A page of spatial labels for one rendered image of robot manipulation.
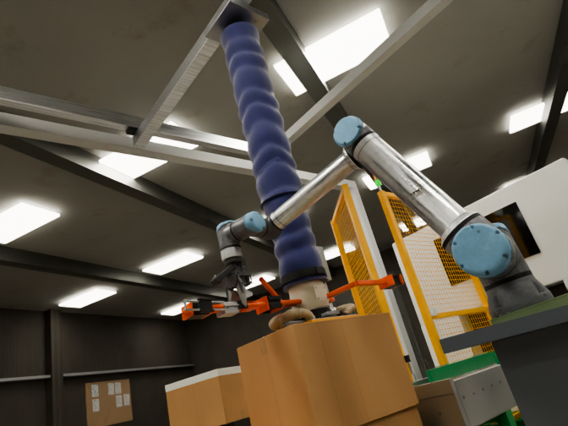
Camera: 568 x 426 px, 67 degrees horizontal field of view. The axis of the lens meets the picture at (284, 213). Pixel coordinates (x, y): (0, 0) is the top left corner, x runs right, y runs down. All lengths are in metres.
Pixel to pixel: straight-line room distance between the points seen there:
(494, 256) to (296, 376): 0.82
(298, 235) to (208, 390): 1.99
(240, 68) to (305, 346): 1.58
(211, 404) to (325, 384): 2.07
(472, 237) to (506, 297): 0.25
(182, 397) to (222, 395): 0.42
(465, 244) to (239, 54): 1.76
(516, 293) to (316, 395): 0.75
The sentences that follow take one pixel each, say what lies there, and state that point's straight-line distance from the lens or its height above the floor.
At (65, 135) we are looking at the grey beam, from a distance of 4.10.
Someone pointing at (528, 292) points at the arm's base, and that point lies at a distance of 1.48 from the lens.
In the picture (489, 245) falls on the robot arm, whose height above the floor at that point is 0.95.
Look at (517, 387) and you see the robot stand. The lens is 1.44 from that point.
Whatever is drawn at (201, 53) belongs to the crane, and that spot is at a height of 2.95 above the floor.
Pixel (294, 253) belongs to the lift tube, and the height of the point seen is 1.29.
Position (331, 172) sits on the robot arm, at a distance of 1.73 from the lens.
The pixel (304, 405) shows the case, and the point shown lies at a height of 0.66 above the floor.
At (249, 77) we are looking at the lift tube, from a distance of 2.49.
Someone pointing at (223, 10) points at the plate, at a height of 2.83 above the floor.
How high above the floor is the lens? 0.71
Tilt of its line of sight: 22 degrees up
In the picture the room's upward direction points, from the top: 15 degrees counter-clockwise
